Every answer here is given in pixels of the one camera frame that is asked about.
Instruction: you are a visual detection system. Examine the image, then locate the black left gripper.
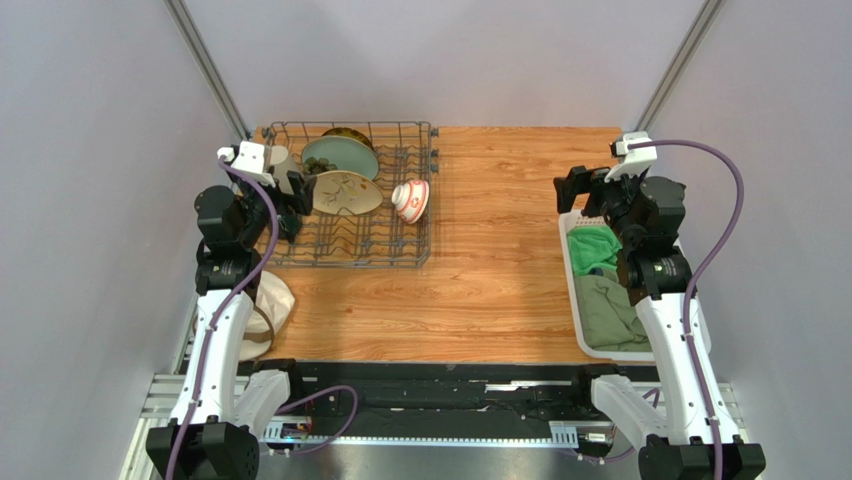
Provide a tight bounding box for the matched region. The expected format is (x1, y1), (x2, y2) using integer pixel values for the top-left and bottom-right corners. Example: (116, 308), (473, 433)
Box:
(221, 162), (314, 250)

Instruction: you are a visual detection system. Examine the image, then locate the beige bird pattern plate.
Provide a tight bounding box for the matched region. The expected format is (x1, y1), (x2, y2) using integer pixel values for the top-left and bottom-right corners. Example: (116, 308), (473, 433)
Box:
(313, 170), (384, 216)

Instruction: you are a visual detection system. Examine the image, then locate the light blue flower plate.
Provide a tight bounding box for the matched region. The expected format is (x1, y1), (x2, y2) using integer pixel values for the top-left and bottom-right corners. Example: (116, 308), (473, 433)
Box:
(302, 136), (380, 180)

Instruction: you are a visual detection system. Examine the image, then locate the yellow black patterned plate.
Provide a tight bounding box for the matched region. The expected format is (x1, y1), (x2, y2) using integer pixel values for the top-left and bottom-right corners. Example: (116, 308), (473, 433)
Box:
(323, 127), (375, 150)

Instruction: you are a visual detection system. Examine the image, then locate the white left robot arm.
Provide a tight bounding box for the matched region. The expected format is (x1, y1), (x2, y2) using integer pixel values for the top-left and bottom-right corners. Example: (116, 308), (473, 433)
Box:
(145, 170), (290, 479)

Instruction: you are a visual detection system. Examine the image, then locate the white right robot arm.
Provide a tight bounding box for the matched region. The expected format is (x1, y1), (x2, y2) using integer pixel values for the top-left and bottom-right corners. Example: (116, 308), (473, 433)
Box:
(553, 167), (766, 479)

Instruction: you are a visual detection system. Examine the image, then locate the bright green cloth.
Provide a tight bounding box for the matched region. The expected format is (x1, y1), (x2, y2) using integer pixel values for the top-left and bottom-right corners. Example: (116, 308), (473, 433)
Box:
(566, 225), (622, 276)

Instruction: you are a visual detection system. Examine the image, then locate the beige ceramic cup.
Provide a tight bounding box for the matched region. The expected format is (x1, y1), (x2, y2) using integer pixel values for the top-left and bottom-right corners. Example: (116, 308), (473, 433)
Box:
(270, 145), (303, 195)

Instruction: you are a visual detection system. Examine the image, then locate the beige canvas bag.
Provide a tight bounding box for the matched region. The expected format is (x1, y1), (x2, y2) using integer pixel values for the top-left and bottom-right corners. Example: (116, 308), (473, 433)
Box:
(192, 269), (297, 362)

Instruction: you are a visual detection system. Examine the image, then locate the white red patterned bowl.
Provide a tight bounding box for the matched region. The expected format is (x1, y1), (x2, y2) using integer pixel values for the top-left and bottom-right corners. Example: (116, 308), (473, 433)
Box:
(391, 180), (430, 224)

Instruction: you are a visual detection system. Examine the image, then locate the olive green garment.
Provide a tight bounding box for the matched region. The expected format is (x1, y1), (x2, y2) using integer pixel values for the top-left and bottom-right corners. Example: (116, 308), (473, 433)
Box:
(574, 269), (651, 352)

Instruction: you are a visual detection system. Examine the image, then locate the white plastic basket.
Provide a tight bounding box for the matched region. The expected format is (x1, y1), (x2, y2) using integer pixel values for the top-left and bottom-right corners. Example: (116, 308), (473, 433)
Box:
(558, 211), (654, 363)

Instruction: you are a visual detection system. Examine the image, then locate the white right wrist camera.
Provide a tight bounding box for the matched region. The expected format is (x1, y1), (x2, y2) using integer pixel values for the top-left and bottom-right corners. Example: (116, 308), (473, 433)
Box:
(604, 131), (658, 183)

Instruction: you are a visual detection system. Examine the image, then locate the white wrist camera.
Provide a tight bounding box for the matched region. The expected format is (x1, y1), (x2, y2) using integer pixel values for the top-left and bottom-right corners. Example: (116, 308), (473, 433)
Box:
(604, 131), (658, 183)
(216, 141), (275, 186)

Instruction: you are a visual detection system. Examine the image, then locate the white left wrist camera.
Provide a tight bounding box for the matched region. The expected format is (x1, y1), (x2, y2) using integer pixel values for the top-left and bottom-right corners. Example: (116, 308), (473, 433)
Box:
(216, 141), (275, 186)

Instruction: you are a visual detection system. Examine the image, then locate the grey wire dish rack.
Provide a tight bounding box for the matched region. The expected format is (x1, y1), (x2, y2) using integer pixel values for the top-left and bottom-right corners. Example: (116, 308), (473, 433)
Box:
(255, 121), (438, 267)

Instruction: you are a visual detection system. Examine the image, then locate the right aluminium frame post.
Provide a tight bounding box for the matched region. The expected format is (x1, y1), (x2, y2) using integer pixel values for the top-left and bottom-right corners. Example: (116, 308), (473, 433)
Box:
(634, 0), (726, 132)

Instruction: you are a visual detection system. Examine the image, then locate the aluminium frame post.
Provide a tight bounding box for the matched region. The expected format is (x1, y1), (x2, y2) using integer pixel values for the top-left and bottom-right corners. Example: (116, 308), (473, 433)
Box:
(163, 0), (252, 140)
(634, 0), (726, 132)

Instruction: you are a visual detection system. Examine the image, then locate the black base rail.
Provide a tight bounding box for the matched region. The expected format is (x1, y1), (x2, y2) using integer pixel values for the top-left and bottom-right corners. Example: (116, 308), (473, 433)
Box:
(237, 359), (658, 439)

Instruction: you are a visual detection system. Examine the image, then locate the left aluminium frame post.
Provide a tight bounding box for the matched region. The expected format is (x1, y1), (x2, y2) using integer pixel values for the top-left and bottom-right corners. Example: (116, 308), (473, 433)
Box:
(163, 0), (252, 140)

